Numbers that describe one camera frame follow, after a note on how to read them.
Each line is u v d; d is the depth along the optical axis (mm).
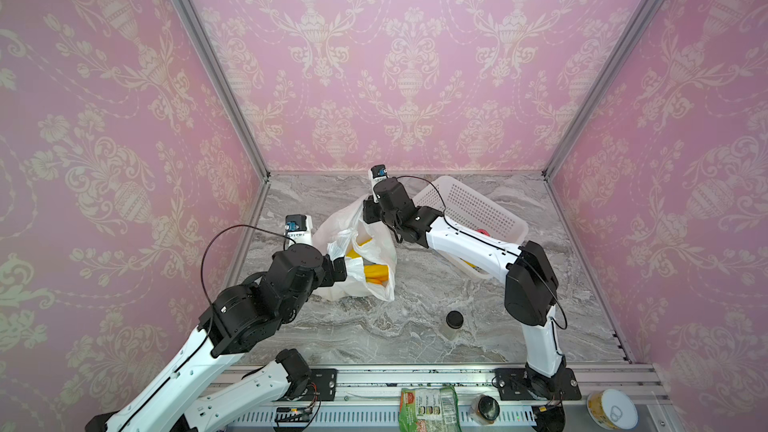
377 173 731
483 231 978
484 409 677
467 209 1060
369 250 732
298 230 528
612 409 660
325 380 744
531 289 495
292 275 430
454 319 759
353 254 736
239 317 399
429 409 696
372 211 747
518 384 739
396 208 648
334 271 571
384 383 760
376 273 895
